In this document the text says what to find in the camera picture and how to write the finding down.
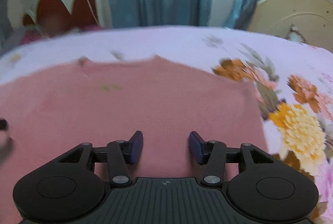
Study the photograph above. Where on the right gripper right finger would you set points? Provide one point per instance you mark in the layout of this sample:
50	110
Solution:
214	155

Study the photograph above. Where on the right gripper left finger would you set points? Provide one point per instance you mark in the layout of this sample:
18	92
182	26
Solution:
118	155

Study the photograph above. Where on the pink knit sweater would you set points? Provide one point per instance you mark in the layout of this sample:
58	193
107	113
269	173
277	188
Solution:
54	110

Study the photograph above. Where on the pile of clothes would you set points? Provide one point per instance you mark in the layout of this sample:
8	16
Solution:
29	34

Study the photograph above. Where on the pink floral bed sheet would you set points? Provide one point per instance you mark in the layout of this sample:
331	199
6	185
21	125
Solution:
293	82

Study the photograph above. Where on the red heart-shaped headboard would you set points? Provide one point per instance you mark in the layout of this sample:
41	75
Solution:
75	12

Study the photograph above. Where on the cream round headboard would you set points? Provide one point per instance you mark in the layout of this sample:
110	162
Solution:
313	18

